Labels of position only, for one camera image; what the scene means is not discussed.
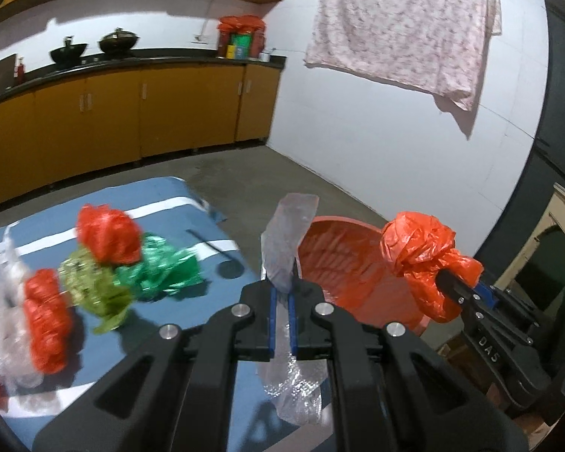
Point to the pink floral hanging cloth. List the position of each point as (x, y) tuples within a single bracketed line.
[(434, 46)]

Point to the orange lower kitchen cabinets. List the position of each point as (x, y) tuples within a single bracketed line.
[(73, 123)]

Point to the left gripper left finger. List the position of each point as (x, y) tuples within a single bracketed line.
[(172, 393)]

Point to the yellow-green plastic bag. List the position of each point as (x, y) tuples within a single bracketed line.
[(92, 287)]

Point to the black wok with handle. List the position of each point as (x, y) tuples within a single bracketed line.
[(69, 54)]

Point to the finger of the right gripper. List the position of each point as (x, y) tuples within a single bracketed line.
[(510, 305), (471, 305)]

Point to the orange-red plastic bag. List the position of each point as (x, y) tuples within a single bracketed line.
[(417, 246)]

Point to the small red bottle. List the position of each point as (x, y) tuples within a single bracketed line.
[(20, 71)]

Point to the clear bubble wrap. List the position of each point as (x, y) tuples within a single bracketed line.
[(16, 367)]

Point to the red plastic basin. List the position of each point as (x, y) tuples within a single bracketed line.
[(342, 256)]

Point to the red crumpled plastic bag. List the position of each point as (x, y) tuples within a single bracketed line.
[(111, 235)]

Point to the black lidded wok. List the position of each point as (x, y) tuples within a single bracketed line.
[(118, 43)]

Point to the blue white striped cloth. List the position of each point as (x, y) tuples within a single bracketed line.
[(165, 207)]

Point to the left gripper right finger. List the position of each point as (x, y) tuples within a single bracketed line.
[(389, 390)]

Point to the dark green plastic bag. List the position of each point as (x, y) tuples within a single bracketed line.
[(163, 271)]

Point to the clear plastic film piece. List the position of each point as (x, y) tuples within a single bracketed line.
[(293, 386)]

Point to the red bag of groceries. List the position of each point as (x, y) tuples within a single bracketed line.
[(241, 36)]

